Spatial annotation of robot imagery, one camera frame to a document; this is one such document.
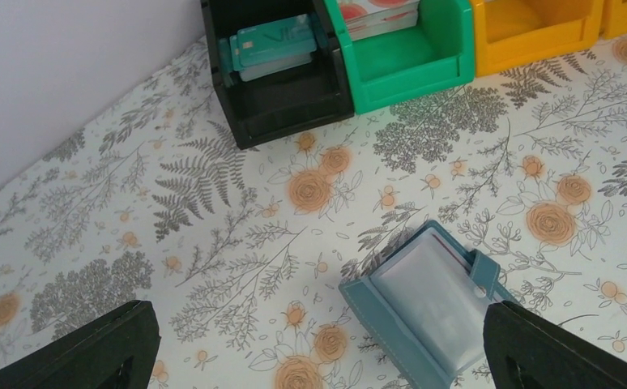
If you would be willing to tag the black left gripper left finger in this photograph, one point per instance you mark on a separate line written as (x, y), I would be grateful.
(116, 350)

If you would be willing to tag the black storage bin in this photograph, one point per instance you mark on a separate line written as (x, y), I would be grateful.
(286, 102)

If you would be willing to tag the green storage bin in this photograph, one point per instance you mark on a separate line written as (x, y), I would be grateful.
(436, 54)

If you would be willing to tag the yellow bin with red cards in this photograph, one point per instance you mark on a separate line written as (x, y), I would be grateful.
(614, 21)

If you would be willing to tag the teal VIP card stack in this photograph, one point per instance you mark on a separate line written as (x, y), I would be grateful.
(254, 52)

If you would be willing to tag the white red patterned card stack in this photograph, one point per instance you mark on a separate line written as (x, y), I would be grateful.
(366, 18)

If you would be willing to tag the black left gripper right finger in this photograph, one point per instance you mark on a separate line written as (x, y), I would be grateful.
(524, 350)

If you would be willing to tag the blue leather card holder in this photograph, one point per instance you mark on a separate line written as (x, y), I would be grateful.
(425, 305)

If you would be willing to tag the yellow bin with white cards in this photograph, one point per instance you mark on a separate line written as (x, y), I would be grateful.
(511, 33)

